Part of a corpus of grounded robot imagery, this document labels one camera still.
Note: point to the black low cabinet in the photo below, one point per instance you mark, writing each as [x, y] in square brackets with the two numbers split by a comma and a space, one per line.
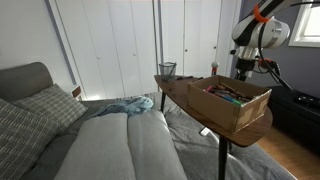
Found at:
[293, 115]

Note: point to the colourful pens bundle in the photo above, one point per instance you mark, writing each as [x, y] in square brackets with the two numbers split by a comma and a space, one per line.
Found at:
[226, 93]

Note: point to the grey plaid pillow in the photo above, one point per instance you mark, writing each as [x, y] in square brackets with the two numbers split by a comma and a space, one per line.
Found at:
[53, 105]

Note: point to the small wooden nightstand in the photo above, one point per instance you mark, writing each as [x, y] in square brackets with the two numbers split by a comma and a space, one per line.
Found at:
[76, 91]

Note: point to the brown oval wooden table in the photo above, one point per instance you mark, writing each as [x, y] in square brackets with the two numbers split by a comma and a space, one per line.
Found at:
[176, 91]

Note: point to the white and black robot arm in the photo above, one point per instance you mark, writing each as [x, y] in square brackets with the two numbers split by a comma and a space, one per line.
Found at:
[258, 30]

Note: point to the dark pen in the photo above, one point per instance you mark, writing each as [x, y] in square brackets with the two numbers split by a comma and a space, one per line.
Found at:
[186, 77]

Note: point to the black device on cabinet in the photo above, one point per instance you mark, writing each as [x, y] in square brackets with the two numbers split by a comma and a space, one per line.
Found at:
[308, 100]

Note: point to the white closet doors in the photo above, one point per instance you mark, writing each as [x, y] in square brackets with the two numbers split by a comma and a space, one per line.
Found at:
[133, 46]

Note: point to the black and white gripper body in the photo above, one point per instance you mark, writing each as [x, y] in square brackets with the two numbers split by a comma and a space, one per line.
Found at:
[245, 68]

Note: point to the small white object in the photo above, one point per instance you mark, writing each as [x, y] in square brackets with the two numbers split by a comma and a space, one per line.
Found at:
[205, 131]

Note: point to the grey sofa bed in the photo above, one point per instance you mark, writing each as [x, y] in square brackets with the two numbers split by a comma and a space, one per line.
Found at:
[196, 153]

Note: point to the grey dashed pattern pillow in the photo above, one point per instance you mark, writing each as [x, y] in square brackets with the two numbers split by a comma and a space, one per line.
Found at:
[20, 140]

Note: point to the grey upholstered headboard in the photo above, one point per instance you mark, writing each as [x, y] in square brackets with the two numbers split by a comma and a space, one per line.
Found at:
[21, 80]

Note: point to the blue crumpled cloth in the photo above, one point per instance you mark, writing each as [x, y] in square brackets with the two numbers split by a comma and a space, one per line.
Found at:
[130, 105]

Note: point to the black mesh pen cup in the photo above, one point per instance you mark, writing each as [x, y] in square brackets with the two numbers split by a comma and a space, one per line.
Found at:
[167, 69]

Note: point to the light grey folded blanket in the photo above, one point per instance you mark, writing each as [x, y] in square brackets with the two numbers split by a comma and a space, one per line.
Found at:
[123, 150]

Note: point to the brown cardboard box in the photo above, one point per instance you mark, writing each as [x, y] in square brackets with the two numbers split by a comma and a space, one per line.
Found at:
[220, 108]

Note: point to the white framed window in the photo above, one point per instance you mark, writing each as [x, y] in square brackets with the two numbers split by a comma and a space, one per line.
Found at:
[308, 26]

